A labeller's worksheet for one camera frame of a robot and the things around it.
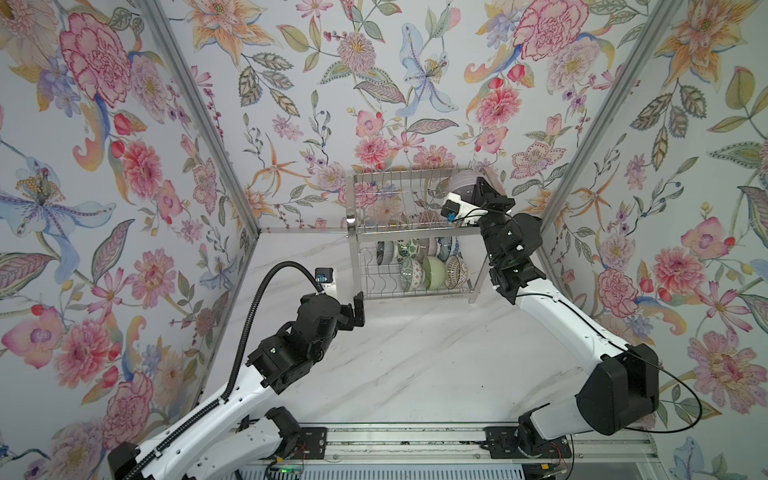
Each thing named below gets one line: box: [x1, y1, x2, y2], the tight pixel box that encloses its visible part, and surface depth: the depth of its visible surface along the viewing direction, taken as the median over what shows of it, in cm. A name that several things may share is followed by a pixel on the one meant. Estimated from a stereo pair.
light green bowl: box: [422, 256, 448, 290], surface depth 97 cm
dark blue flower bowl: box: [376, 240, 395, 265], surface depth 103 cm
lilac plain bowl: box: [449, 170, 485, 193], surface depth 71 cm
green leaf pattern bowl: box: [397, 238, 421, 261], surface depth 105 cm
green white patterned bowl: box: [400, 257, 425, 292], surface depth 97 cm
